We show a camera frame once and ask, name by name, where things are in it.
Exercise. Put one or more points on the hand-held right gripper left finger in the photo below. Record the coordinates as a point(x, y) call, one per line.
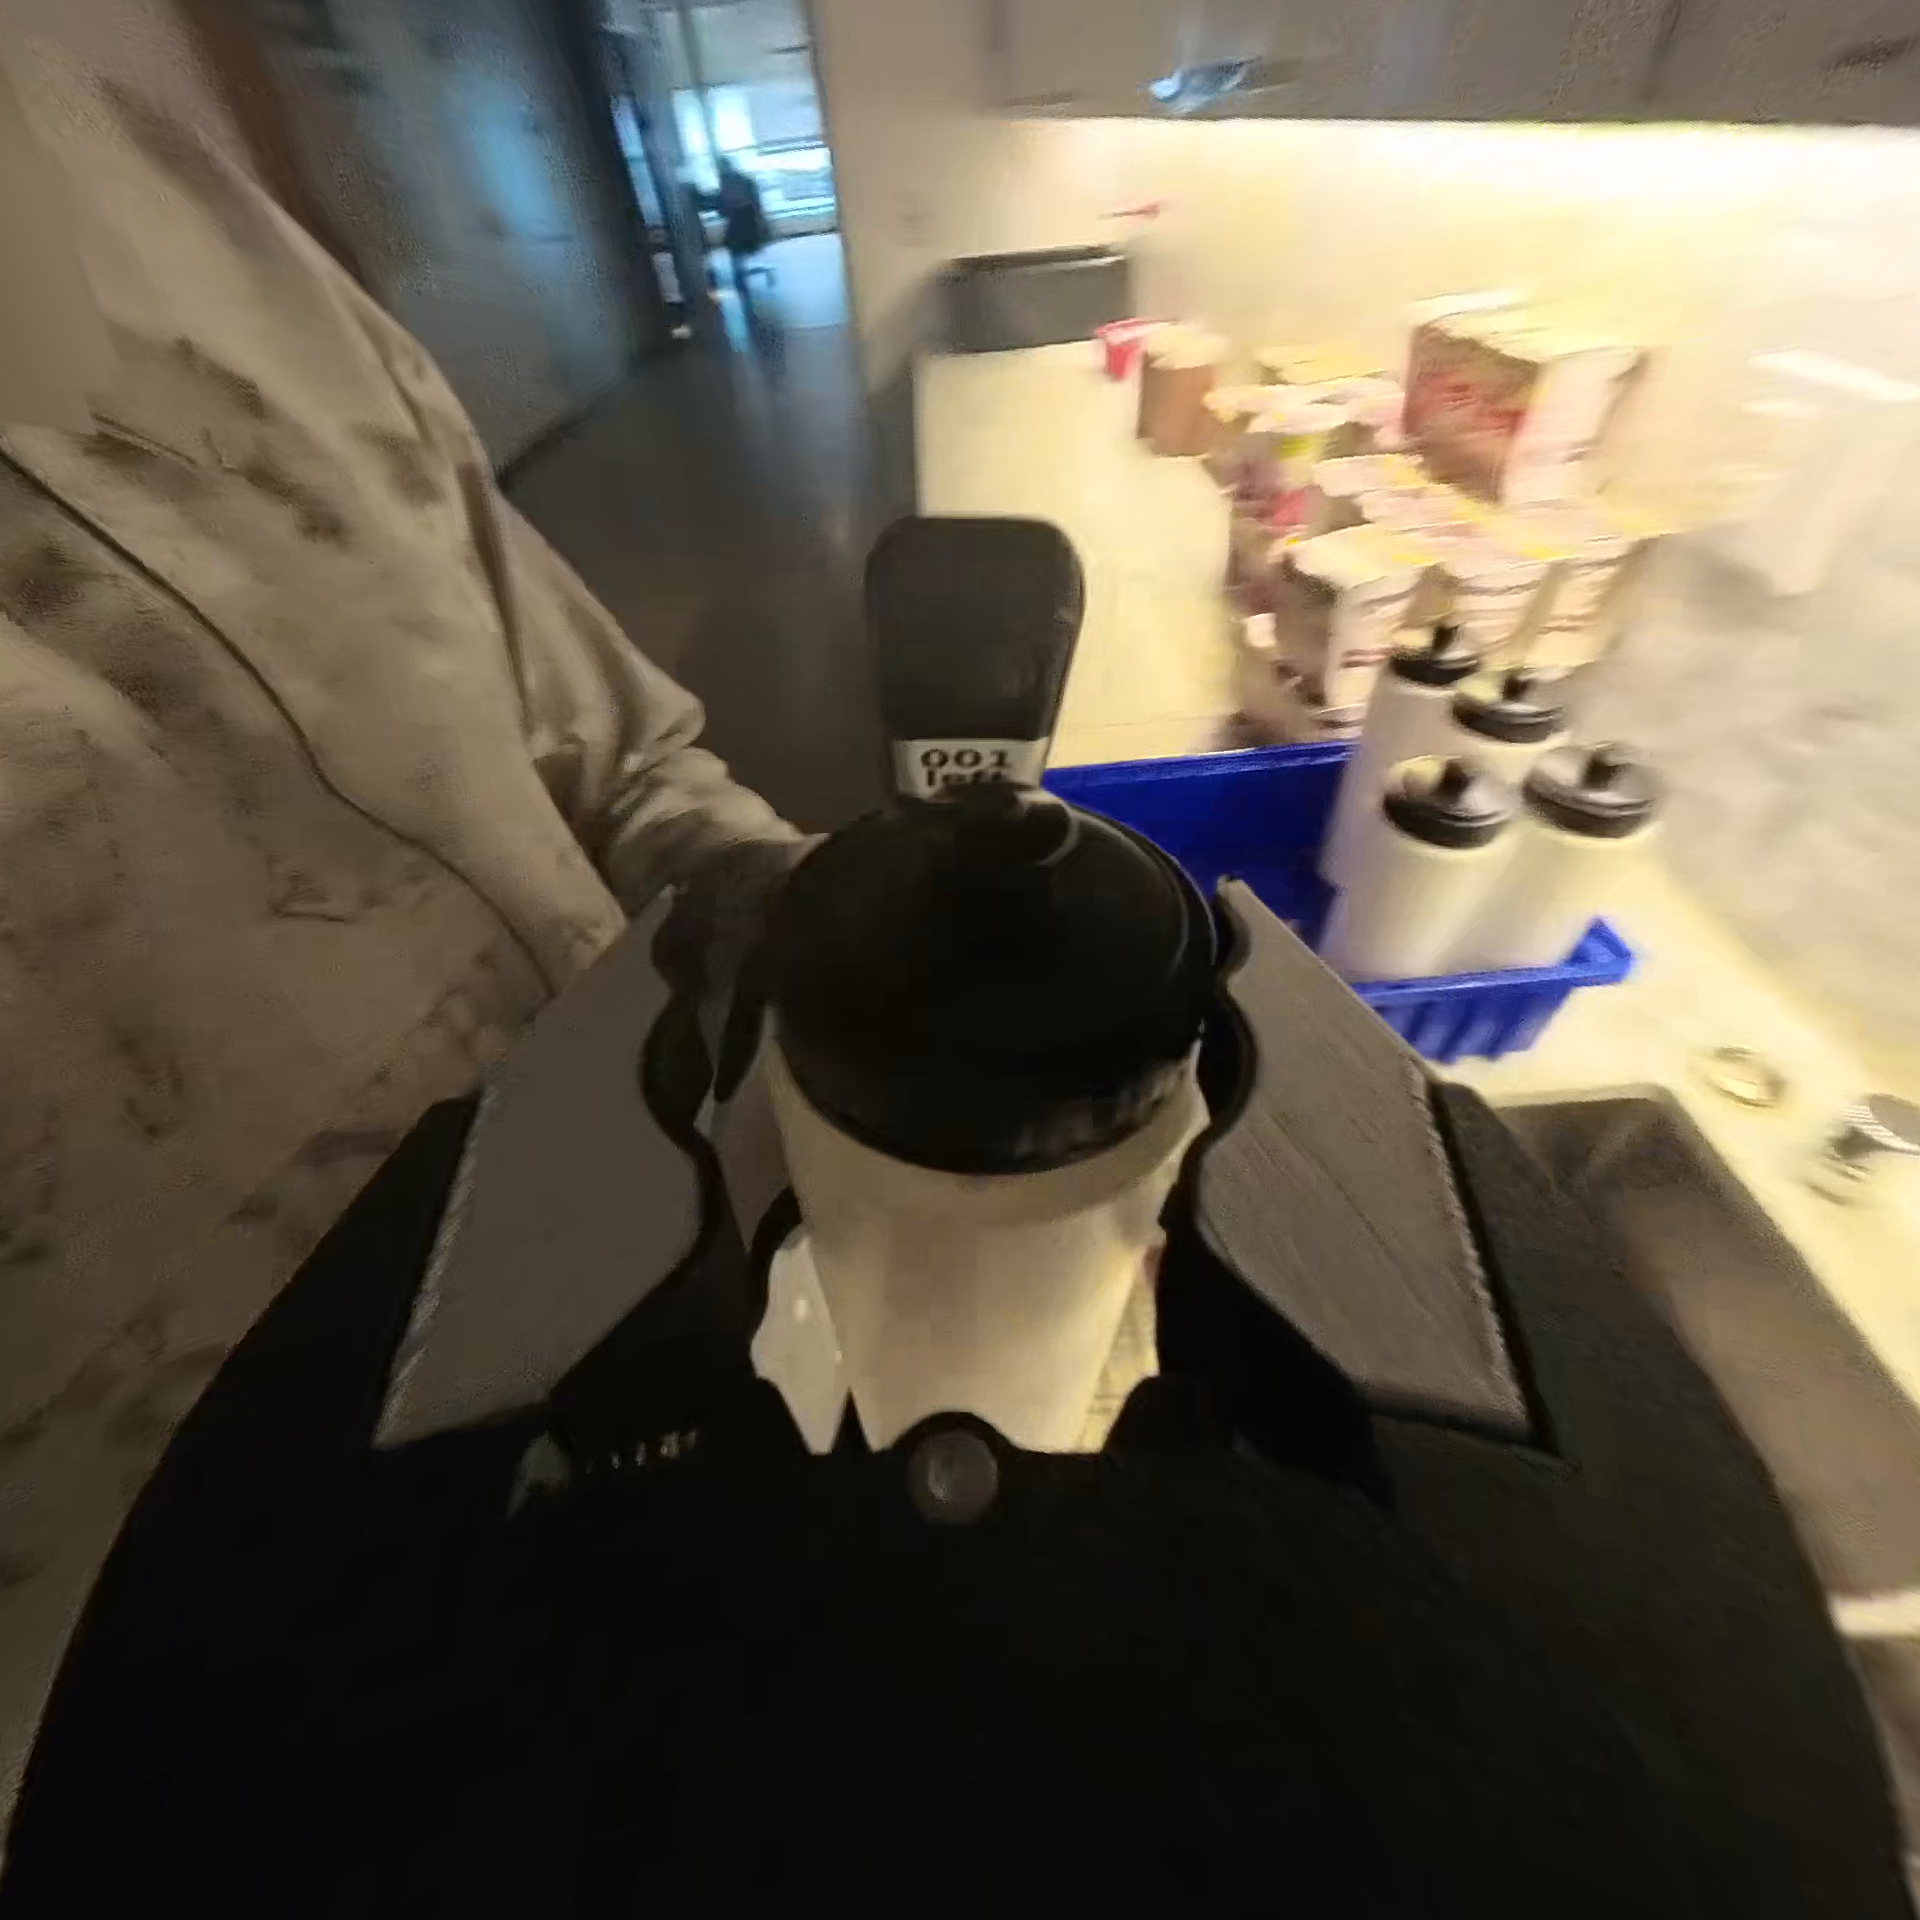
point(549, 1171)

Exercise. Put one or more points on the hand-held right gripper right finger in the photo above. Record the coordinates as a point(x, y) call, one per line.
point(1335, 1200)

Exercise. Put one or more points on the blue plastic bin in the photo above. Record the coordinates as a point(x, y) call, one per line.
point(1200, 811)

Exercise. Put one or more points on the white squeeze bottle black cap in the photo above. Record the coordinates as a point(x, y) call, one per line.
point(1419, 884)
point(975, 1260)
point(1388, 750)
point(1575, 884)
point(1508, 705)

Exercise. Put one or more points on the person's left forearm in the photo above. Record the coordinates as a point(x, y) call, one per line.
point(600, 721)

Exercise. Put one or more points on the brown paper cup stack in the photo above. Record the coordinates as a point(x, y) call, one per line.
point(1179, 398)

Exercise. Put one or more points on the red cup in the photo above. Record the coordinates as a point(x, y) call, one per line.
point(1121, 352)

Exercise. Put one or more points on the dark grey bin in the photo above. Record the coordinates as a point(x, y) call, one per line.
point(1034, 301)

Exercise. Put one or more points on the stainless steel sink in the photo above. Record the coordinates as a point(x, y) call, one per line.
point(1695, 1244)

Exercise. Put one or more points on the chrome sink button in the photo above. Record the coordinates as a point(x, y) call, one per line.
point(1869, 1148)

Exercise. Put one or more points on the stack of instant noodle cups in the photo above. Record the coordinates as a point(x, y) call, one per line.
point(1501, 404)

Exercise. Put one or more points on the grey wall cabinet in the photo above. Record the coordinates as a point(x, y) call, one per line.
point(1501, 53)

